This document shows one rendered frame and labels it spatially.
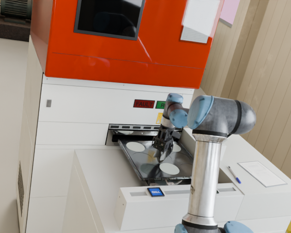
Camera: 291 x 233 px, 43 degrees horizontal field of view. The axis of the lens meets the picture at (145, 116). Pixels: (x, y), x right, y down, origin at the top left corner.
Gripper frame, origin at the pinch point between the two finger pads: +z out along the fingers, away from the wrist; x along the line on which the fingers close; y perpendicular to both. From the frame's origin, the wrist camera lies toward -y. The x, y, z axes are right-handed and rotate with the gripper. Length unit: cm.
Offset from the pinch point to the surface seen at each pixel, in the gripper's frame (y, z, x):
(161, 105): -21.3, -18.4, -16.8
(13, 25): -290, 66, -457
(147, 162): 5.5, 1.7, -4.2
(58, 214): 17, 52, -45
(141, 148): -4.5, 1.6, -14.4
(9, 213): 4, 92, -99
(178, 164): -6.7, 1.6, 6.9
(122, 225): 45.6, 7.0, 11.3
